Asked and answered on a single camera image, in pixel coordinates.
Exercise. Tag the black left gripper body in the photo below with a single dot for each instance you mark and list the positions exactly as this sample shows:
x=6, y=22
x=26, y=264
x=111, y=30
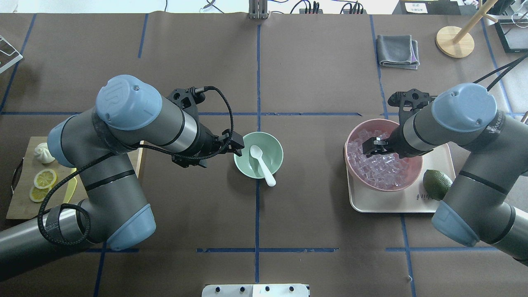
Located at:
x=205, y=141

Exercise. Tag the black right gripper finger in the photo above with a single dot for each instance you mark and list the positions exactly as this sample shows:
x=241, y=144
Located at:
x=375, y=146

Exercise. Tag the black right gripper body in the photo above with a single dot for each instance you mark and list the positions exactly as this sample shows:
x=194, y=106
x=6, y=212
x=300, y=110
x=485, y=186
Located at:
x=396, y=142

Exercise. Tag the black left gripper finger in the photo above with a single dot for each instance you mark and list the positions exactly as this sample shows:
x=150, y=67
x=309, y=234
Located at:
x=232, y=142

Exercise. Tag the white ceramic spoon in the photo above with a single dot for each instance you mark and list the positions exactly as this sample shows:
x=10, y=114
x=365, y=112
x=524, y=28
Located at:
x=256, y=152

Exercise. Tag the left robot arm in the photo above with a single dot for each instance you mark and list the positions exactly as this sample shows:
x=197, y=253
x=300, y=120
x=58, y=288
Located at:
x=102, y=201

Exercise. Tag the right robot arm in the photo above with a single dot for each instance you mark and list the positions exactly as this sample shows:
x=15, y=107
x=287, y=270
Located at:
x=474, y=208

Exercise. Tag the clear ice cubes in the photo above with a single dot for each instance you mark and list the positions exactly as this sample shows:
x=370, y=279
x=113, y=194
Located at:
x=382, y=171

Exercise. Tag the pink bowl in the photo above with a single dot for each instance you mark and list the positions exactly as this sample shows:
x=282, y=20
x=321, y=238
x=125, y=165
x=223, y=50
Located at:
x=386, y=126

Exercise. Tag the green bowl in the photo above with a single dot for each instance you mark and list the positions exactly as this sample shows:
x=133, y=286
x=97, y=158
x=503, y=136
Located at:
x=272, y=155

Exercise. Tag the white square tray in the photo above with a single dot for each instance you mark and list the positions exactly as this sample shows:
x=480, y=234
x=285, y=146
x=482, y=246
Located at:
x=413, y=199

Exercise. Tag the green lime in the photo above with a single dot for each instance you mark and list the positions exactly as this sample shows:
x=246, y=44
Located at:
x=436, y=184

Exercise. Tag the grey folded cloth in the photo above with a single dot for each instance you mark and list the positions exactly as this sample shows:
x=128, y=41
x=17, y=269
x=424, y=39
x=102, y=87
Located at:
x=397, y=51

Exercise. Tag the yellow plastic knife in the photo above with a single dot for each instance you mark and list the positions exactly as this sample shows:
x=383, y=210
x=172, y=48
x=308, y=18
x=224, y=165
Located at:
x=71, y=187

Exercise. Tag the white control box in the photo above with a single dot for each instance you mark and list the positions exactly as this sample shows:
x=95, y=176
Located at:
x=256, y=290

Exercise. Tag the black framed tablet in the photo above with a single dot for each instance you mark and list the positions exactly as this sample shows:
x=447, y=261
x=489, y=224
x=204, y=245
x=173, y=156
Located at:
x=513, y=38

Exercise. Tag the white steamed bun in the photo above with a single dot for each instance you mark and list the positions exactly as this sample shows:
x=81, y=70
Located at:
x=43, y=154

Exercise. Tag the wooden cutting board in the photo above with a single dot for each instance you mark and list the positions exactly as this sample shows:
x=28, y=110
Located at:
x=21, y=207

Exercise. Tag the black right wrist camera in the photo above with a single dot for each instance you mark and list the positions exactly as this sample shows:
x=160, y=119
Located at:
x=409, y=103

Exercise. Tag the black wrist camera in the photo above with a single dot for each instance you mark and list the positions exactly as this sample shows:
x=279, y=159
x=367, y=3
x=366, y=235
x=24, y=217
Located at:
x=409, y=103
x=188, y=99

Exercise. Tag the aluminium frame post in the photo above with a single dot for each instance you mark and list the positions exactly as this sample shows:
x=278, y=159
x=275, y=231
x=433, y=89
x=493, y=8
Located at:
x=258, y=9

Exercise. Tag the wire cup rack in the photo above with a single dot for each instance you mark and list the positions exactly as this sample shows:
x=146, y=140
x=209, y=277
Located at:
x=9, y=56

